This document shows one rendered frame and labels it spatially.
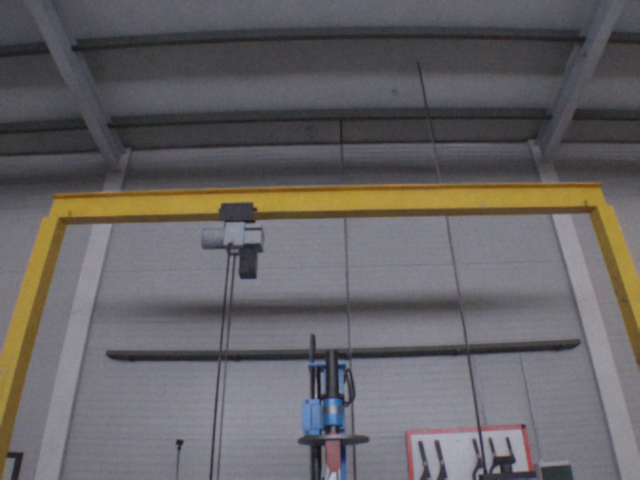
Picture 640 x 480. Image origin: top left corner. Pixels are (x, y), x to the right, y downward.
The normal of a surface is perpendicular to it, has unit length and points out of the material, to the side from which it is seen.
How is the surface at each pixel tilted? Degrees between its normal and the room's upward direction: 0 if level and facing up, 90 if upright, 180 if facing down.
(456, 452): 90
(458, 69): 173
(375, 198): 90
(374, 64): 173
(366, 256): 90
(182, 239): 90
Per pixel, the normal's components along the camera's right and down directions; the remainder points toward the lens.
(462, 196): 0.00, -0.50
